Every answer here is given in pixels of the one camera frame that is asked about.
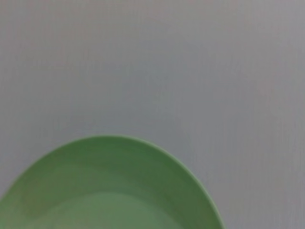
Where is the light green plate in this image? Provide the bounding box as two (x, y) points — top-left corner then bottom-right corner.
(0, 135), (226, 229)

